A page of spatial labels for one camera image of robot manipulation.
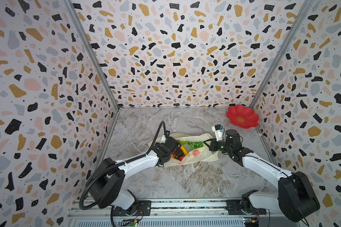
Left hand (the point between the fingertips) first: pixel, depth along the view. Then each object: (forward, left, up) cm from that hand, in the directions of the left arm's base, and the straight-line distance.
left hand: (165, 146), depth 88 cm
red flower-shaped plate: (+31, -63, -9) cm, 71 cm away
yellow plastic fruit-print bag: (-8, -18, +2) cm, 19 cm away
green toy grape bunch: (+4, -20, -5) cm, 21 cm away
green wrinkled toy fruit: (+5, -12, -4) cm, 13 cm away
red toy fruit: (-7, -10, -2) cm, 12 cm away
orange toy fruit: (-4, -5, -5) cm, 8 cm away
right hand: (0, -24, +5) cm, 25 cm away
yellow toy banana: (+1, -12, -6) cm, 13 cm away
